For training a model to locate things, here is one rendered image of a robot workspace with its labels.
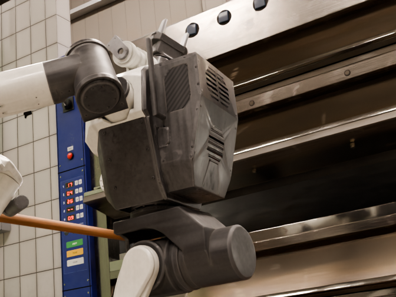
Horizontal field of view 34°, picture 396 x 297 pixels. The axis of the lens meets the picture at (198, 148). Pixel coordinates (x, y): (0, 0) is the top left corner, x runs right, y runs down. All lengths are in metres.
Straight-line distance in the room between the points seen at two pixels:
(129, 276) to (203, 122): 0.36
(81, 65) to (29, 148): 1.78
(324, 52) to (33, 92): 1.28
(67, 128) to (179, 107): 1.56
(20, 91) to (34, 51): 1.92
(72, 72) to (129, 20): 7.10
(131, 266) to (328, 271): 0.96
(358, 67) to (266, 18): 0.43
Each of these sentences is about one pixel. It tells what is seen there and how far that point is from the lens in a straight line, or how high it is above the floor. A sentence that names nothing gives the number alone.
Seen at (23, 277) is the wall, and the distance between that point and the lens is 2.99.
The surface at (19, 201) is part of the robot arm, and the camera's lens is 1.57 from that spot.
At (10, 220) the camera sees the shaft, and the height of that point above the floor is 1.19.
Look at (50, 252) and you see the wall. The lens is 2.88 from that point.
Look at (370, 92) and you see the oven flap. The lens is 2.27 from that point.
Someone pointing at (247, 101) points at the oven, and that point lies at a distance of 2.44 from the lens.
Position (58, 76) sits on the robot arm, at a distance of 1.33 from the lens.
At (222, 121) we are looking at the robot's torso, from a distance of 1.46.
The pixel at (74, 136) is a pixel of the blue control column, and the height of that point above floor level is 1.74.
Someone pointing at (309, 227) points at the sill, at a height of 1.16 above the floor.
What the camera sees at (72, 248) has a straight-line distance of 2.76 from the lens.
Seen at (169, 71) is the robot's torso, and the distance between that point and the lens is 1.42.
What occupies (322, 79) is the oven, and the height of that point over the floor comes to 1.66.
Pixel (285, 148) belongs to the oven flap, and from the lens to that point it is 2.16.
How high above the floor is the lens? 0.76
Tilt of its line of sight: 18 degrees up
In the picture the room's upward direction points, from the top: 6 degrees counter-clockwise
